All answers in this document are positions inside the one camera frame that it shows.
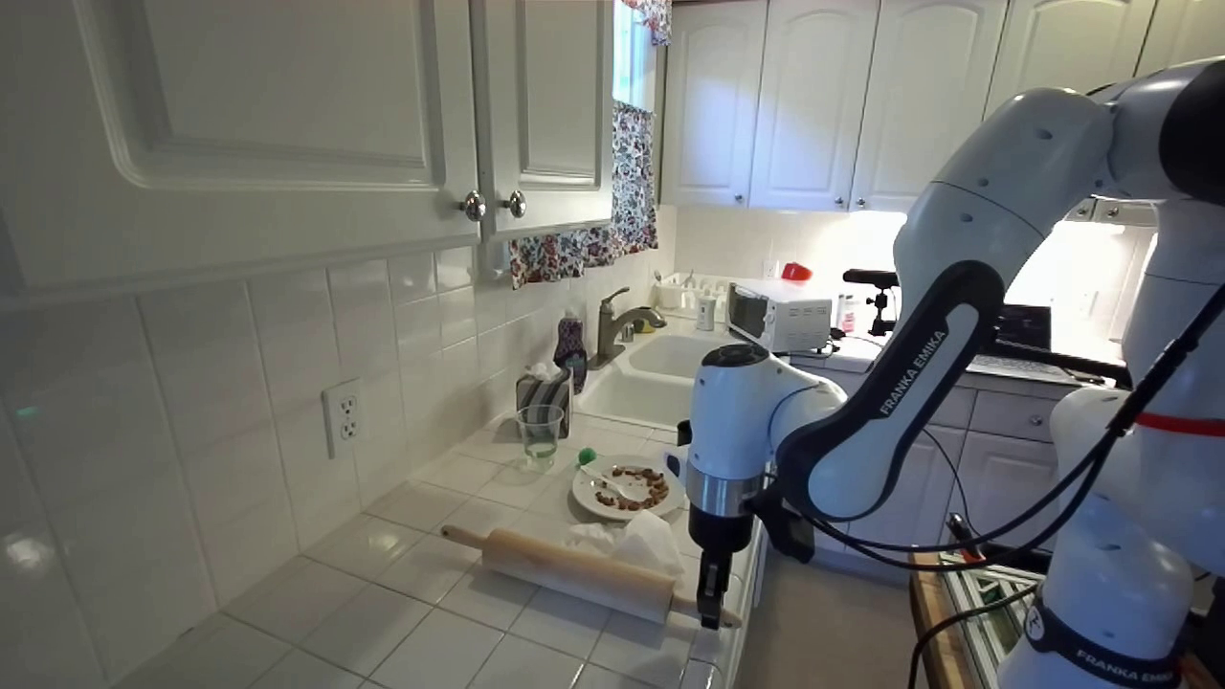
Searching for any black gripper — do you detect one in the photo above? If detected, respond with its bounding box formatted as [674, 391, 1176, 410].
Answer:
[690, 509, 759, 632]

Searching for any wooden rolling pin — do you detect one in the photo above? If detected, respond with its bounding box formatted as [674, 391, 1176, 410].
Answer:
[436, 522, 748, 632]

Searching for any crumpled white paper towel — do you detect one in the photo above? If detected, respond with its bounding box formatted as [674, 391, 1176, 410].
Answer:
[568, 509, 692, 581]

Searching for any white plate with food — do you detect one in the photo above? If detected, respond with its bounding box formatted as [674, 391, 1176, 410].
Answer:
[568, 457, 690, 526]

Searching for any white utensil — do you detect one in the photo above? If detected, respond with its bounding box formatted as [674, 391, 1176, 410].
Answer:
[585, 462, 645, 504]

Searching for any robot mounting table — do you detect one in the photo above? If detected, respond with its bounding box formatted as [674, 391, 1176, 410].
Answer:
[909, 543, 1065, 689]

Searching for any white double kitchen sink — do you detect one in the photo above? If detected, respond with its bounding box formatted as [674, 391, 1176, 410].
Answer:
[580, 327, 739, 433]

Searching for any clear drinking glass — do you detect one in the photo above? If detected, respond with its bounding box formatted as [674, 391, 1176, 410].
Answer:
[519, 404, 568, 462]

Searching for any white green patterned board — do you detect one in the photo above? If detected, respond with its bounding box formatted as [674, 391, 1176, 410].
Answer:
[937, 557, 1051, 673]

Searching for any white lower cabinet door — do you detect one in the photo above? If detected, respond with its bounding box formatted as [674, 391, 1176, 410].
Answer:
[950, 433, 1065, 549]
[913, 426, 968, 527]

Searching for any white cabinet door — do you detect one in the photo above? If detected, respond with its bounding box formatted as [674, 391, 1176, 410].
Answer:
[660, 0, 774, 210]
[1132, 0, 1225, 82]
[845, 0, 1015, 215]
[913, 426, 968, 527]
[748, 0, 886, 215]
[473, 0, 621, 236]
[0, 0, 487, 312]
[983, 0, 1163, 125]
[950, 433, 1065, 549]

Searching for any white countertop appliance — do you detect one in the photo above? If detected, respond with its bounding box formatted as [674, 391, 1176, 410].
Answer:
[724, 277, 834, 356]

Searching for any dark purple bottle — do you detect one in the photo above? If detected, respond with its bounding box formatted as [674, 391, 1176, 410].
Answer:
[551, 312, 594, 398]

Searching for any metal kitchen faucet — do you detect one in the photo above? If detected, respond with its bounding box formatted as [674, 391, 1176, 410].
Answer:
[594, 285, 670, 369]

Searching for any white cabinet drawer front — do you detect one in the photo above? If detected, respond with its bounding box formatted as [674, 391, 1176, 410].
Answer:
[968, 388, 1065, 448]
[928, 379, 982, 433]

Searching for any small white bottle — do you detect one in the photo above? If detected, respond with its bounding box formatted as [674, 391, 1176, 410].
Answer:
[649, 270, 686, 323]

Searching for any black box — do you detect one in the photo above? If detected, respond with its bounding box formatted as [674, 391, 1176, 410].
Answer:
[996, 304, 1056, 352]

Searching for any floral window curtain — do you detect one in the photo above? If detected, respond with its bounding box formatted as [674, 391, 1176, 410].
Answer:
[506, 0, 679, 290]

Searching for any white upper cabinet door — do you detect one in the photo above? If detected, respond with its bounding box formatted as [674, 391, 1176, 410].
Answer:
[660, 0, 774, 210]
[845, 0, 1015, 215]
[1132, 0, 1225, 82]
[983, 0, 1163, 125]
[0, 0, 487, 312]
[473, 0, 621, 236]
[748, 0, 886, 215]

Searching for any kitchen window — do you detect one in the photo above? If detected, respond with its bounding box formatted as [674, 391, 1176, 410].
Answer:
[611, 0, 663, 116]

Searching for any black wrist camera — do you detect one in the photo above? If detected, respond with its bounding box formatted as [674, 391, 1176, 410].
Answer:
[748, 486, 820, 566]

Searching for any thin black hanging cable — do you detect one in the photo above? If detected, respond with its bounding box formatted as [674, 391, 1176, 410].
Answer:
[917, 426, 993, 566]

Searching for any black camera on tripod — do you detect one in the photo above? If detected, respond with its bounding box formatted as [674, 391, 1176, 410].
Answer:
[840, 264, 901, 338]

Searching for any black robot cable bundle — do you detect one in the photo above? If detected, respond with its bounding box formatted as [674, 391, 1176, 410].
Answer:
[751, 285, 1225, 580]

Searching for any white wall outlet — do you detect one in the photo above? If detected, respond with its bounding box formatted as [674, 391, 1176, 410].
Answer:
[318, 379, 372, 462]

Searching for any red strap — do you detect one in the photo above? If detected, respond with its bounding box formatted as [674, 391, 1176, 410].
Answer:
[1129, 410, 1225, 442]

